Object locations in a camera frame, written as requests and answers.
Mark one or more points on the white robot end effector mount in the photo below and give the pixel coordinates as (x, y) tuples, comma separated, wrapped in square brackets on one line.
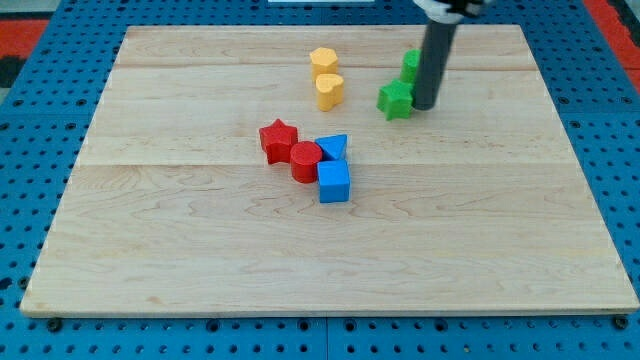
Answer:
[(450, 11)]

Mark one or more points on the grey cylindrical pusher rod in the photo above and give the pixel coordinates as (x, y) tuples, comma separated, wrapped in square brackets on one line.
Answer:
[(433, 59)]

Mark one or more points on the green circle block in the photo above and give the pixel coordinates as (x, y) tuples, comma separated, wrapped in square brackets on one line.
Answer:
[(410, 62)]

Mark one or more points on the green star block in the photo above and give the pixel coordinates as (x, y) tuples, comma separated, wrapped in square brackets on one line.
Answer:
[(395, 100)]

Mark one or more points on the red circle block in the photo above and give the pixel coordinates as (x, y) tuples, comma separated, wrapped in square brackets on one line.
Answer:
[(304, 157)]

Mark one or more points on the red star block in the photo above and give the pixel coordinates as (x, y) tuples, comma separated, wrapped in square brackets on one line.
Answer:
[(276, 141)]

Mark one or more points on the yellow hexagon block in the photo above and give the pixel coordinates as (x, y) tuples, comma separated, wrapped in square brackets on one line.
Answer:
[(323, 61)]

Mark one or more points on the yellow heart block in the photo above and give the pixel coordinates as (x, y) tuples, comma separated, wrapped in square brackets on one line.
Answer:
[(329, 91)]

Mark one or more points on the blue triangle block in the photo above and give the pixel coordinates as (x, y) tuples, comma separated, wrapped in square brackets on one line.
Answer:
[(333, 147)]

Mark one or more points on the blue cube block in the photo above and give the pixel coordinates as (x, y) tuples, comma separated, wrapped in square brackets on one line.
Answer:
[(334, 181)]

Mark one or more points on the wooden board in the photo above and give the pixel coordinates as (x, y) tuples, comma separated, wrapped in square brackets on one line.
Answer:
[(477, 207)]

